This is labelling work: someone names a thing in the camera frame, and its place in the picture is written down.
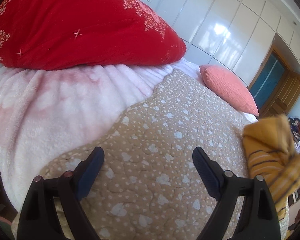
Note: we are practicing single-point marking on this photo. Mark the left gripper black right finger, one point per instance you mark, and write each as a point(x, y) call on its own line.
point(258, 217)

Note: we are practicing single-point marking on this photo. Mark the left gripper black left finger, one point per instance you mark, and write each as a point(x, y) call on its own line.
point(38, 217)

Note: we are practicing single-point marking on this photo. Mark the yellow striped knit sweater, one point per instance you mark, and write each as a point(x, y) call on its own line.
point(270, 152)

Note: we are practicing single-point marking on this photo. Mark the cluttered shoe rack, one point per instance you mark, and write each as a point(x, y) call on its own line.
point(295, 130)

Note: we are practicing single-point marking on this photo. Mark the white fleece blanket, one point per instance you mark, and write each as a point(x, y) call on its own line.
point(46, 114)

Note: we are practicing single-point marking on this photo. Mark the beige heart-patterned quilt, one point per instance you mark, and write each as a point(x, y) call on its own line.
point(148, 186)

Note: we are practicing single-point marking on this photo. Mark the brown wooden door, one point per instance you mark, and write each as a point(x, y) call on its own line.
point(284, 96)

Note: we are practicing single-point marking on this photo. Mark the teal door curtain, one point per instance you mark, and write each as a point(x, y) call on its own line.
point(267, 80)

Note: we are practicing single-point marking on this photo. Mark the pink knit pillow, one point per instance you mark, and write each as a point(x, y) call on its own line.
point(228, 87)

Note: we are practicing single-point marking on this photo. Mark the red floral long pillow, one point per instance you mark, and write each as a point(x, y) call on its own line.
point(60, 34)

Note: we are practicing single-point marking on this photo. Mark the white glossy wardrobe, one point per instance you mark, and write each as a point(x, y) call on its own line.
point(236, 34)

